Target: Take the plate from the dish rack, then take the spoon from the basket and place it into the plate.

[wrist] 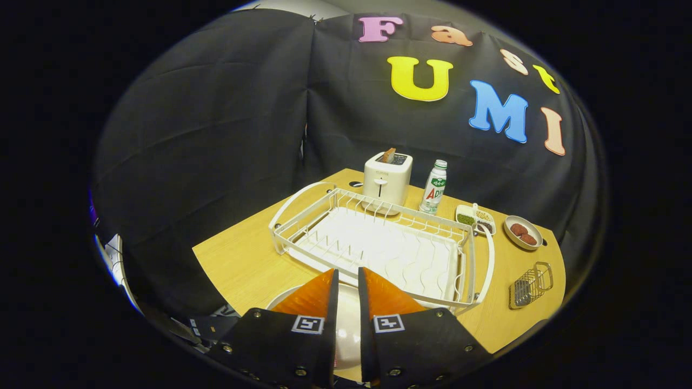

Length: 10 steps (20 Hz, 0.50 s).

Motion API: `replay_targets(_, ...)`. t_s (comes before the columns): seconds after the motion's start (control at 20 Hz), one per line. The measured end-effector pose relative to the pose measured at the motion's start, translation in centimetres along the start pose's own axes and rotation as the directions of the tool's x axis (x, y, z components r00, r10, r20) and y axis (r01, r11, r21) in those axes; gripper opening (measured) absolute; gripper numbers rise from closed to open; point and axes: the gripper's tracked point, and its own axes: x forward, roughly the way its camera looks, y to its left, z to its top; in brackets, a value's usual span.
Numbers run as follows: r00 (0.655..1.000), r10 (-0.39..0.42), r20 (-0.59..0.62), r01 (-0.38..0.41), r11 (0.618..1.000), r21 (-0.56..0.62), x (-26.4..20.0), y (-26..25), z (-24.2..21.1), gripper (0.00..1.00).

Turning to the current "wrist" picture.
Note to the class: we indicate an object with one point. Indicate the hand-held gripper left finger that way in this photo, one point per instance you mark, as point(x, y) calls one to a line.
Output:
point(275, 346)

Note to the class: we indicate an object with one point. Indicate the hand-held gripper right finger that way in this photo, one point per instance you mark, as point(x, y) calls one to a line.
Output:
point(416, 346)

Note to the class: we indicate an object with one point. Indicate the white round plate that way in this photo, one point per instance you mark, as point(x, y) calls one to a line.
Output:
point(348, 324)

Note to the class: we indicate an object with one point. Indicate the beige plate of patties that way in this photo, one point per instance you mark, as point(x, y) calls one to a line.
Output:
point(511, 237)

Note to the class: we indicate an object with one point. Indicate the white divided tray of beans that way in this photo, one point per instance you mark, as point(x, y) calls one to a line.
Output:
point(465, 219)

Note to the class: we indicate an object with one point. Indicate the brown meat patty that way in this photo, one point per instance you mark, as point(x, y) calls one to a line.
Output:
point(529, 239)
point(518, 229)

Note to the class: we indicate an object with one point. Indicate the white drink bottle green label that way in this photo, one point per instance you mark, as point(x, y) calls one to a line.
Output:
point(434, 189)

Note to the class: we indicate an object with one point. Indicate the white toaster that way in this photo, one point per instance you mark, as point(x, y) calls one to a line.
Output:
point(386, 181)

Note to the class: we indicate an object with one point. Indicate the brown bread slice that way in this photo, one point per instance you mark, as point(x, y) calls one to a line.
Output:
point(388, 155)

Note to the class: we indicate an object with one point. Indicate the black backdrop cloth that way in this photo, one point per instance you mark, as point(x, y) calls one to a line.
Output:
point(216, 135)

